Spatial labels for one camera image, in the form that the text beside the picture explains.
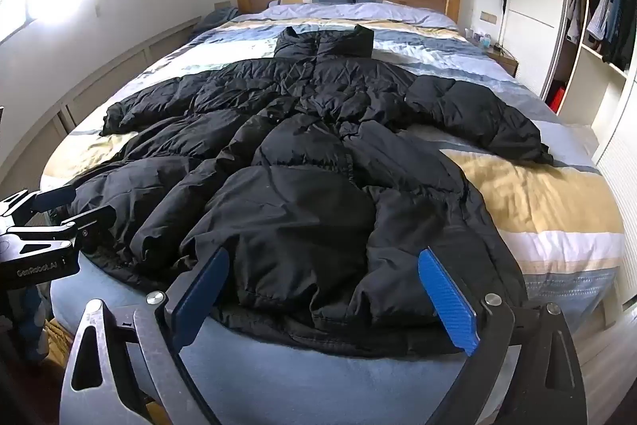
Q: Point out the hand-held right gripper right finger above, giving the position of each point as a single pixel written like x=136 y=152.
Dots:
x=448 y=305

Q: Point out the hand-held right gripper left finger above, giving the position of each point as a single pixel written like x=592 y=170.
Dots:
x=199 y=293

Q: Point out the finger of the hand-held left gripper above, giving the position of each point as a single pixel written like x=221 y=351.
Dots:
x=54 y=197
x=94 y=220

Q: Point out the black puffer coat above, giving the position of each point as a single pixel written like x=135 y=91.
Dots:
x=298 y=186

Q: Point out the row of hanging clothes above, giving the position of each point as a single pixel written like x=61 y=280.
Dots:
x=609 y=7

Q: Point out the beige panelled window seat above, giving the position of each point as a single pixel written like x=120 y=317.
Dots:
x=99 y=76

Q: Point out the blue fitted bed sheet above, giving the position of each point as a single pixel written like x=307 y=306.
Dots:
x=308 y=380

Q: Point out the striped duvet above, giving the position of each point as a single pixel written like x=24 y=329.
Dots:
x=522 y=186

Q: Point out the red box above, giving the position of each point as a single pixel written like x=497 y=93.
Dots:
x=557 y=96

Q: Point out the dark blue cushion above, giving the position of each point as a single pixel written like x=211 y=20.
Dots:
x=216 y=17

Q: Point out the wooden nightstand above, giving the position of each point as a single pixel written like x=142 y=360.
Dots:
x=503 y=59

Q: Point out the beige wall switch plate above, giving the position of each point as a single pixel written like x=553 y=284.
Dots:
x=488 y=17

